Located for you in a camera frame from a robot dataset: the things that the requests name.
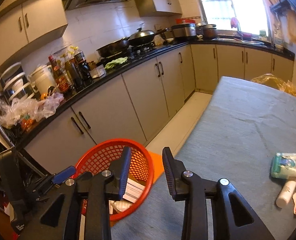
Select white plastic bottle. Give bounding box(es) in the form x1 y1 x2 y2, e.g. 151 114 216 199
275 178 296 209

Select green cartoon tissue pack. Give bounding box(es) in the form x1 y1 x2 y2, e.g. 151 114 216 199
271 153 296 179

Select white barcode medicine box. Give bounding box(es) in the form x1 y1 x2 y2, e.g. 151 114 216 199
123 178 145 203

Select red plastic mesh basket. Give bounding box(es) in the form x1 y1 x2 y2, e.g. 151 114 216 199
73 138 155 222

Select clear plastic bags on counter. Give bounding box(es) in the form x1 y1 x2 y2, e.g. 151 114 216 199
0 92 64 128

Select grey blue tablecloth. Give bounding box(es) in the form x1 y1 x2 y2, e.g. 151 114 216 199
175 77 296 239

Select red label sauce bottle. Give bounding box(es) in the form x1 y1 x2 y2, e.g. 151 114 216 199
48 55 71 95

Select white electric kettle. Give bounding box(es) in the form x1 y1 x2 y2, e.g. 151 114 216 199
28 65 57 95

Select dark soy sauce bottle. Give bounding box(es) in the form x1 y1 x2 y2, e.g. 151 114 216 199
74 47 93 86

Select yellow plastic bag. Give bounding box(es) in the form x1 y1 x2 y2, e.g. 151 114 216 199
251 73 296 97

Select green cloth on counter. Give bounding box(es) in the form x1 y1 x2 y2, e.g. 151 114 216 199
105 57 128 70

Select black frying pan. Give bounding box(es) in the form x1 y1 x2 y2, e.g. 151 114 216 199
96 37 129 58

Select dark cooking pot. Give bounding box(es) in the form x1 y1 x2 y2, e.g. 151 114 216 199
196 24 218 40

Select silver rice cooker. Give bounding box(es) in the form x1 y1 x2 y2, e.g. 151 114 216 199
171 23 197 40

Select sink faucet with pink cloth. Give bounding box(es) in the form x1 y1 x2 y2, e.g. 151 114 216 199
230 17 242 37

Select black lidded wok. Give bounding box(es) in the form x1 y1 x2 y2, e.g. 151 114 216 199
128 28 170 47

